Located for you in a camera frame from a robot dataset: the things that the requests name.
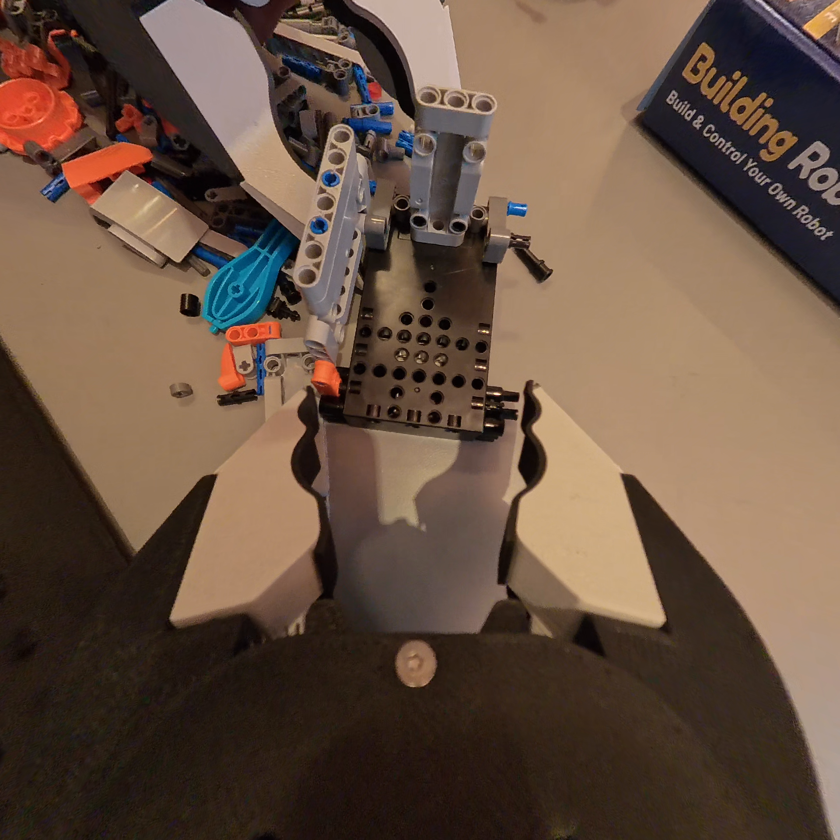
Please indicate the small orange curved piece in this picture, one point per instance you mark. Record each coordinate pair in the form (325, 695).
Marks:
(228, 374)

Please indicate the grey double beam frame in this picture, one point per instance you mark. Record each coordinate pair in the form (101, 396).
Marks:
(282, 394)

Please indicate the orange curved panel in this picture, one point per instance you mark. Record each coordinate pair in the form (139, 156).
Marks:
(105, 164)

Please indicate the pile of plastic building pieces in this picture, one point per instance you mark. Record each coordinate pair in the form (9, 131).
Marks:
(328, 65)

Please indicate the orange pin connector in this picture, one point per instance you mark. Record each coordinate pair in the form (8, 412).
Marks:
(323, 379)

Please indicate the dark blue cardboard box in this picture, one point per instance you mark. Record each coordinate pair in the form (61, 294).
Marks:
(754, 131)

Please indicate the grey curved panel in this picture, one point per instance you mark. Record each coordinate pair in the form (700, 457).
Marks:
(151, 216)

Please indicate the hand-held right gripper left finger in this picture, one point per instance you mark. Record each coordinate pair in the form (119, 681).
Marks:
(249, 525)

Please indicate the orange angled beam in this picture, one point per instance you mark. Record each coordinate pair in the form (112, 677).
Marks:
(249, 333)

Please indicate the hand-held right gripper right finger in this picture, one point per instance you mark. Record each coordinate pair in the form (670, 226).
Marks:
(590, 525)

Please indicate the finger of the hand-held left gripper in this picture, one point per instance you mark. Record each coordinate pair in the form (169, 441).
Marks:
(426, 39)
(210, 85)

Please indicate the long grey holed beam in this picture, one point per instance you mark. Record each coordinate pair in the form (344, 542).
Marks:
(354, 197)

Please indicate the orange gear wheel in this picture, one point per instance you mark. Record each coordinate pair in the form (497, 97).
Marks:
(62, 121)

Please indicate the black connector pin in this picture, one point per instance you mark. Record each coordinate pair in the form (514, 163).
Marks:
(539, 266)

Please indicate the black perforated base assembly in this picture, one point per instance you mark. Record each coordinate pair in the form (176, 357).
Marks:
(453, 275)

